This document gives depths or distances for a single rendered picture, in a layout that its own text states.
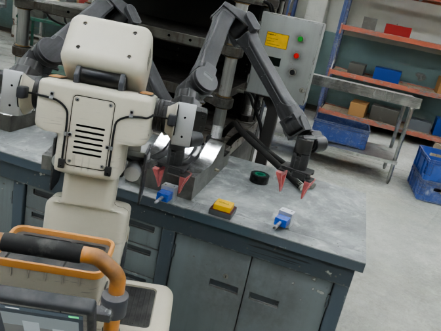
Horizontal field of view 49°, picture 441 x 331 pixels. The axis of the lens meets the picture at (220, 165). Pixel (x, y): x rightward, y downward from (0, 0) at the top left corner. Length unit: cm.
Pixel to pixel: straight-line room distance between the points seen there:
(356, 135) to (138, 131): 434
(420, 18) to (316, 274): 679
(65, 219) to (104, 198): 13
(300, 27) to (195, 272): 126
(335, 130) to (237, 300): 374
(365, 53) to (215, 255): 671
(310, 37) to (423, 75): 592
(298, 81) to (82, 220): 142
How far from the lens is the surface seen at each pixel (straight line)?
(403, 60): 823
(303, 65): 243
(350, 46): 823
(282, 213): 169
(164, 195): 165
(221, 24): 159
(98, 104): 121
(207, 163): 189
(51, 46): 143
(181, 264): 185
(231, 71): 237
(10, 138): 215
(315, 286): 176
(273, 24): 245
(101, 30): 128
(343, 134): 539
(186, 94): 132
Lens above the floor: 150
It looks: 19 degrees down
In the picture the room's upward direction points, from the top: 12 degrees clockwise
